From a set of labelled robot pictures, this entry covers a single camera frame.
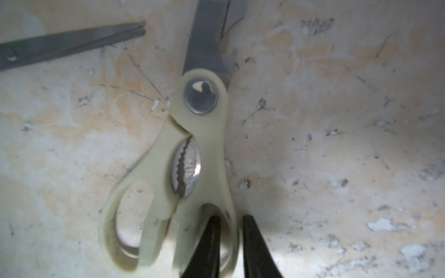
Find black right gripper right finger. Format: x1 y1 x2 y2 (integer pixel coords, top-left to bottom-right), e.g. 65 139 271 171
242 215 283 278

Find cream kitchen scissors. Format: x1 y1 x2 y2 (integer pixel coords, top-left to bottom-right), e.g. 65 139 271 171
99 1 246 278

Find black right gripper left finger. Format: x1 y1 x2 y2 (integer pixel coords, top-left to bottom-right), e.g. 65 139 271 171
181 215 221 278

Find black scissors pointing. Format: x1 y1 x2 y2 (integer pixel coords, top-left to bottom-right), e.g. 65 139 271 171
1 22 146 71

